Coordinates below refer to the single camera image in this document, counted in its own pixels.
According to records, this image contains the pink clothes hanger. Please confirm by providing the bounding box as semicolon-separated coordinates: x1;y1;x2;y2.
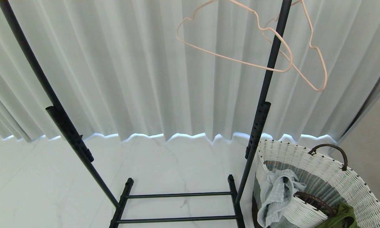
177;0;294;73
262;0;328;92

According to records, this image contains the green long-sleeved shirt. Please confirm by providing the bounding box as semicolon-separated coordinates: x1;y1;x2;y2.
315;201;361;228

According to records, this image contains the black clothes rack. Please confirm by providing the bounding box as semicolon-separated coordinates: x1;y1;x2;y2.
0;0;292;228

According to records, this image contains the white laundry basket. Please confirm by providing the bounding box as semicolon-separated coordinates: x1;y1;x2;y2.
252;140;380;228

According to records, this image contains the white curtain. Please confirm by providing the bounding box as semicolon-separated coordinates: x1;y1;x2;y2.
0;0;380;143

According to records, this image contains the pale grey garment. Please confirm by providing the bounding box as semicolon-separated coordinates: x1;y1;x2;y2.
257;168;307;228

